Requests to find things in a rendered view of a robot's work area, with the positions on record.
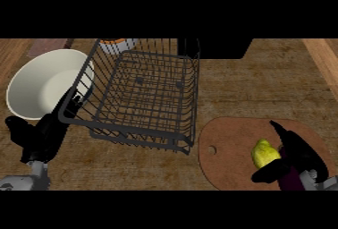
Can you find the white can with orange rim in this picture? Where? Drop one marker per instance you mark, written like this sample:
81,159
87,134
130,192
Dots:
115,44

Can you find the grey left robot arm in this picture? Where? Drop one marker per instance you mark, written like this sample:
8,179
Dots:
31,179

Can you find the brown wooden cutting board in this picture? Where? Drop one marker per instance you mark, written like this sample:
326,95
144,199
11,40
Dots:
233,152

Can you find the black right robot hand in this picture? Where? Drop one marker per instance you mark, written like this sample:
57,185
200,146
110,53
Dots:
302,155

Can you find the dark purple eggplant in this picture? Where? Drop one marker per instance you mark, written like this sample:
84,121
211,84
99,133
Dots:
289,179

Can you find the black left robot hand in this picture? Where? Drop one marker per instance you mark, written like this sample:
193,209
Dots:
41,140

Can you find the black appliance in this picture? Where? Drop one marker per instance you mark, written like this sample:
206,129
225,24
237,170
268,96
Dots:
220,47

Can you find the white bowl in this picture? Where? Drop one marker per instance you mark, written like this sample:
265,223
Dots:
41,86

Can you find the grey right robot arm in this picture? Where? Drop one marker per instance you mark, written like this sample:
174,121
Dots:
317,180

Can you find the yellow pear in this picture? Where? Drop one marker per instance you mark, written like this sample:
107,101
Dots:
264,153

